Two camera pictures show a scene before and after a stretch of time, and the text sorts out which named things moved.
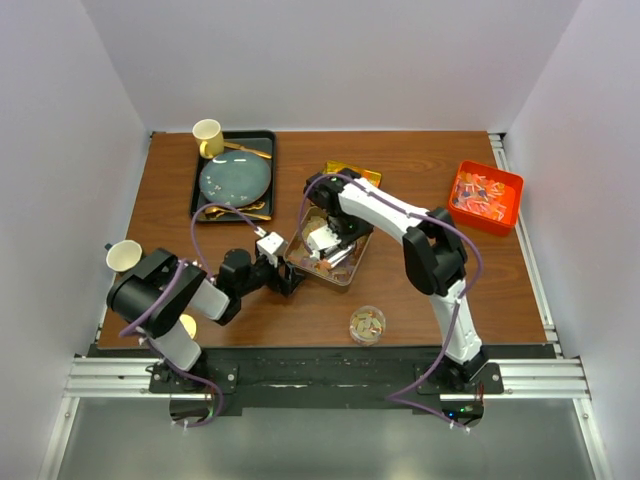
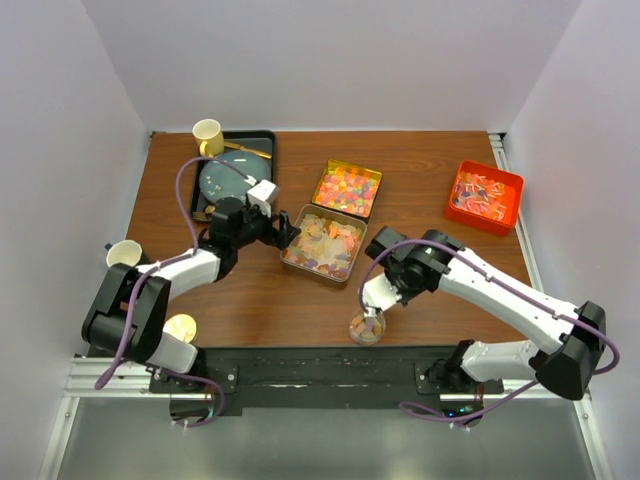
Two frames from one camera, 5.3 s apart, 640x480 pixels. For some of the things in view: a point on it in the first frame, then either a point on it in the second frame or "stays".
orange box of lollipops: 486,198 stays
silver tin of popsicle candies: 298,253 stays
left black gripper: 286,284 → 281,237
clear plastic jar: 367,325 stays
